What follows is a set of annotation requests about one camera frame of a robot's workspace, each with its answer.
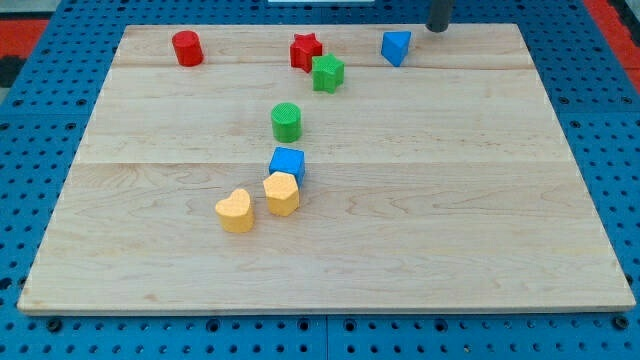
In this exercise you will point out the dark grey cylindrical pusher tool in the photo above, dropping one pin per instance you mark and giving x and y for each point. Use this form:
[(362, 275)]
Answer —
[(440, 12)]

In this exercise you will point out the blue triangle block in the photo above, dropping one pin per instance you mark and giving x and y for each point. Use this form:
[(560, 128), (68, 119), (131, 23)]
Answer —
[(395, 46)]

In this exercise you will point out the green star block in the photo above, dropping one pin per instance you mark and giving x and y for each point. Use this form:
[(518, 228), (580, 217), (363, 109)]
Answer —
[(327, 73)]

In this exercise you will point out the red star block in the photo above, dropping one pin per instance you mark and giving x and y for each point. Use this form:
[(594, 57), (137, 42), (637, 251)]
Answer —
[(303, 49)]

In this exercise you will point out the green cylinder block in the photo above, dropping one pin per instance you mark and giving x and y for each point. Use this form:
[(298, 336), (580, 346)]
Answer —
[(286, 122)]

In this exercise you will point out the blue cube block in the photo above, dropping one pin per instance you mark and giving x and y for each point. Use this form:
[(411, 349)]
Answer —
[(290, 161)]

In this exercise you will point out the yellow hexagon block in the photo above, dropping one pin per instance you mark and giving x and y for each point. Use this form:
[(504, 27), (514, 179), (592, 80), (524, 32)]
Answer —
[(282, 193)]

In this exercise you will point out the red cylinder block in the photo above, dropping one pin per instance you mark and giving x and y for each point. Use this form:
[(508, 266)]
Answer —
[(187, 48)]

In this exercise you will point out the light wooden board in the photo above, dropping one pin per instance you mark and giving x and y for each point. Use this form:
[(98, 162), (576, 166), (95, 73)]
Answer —
[(441, 186)]

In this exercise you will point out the yellow heart block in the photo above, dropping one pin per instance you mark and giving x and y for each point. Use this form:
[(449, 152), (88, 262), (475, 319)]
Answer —
[(236, 213)]

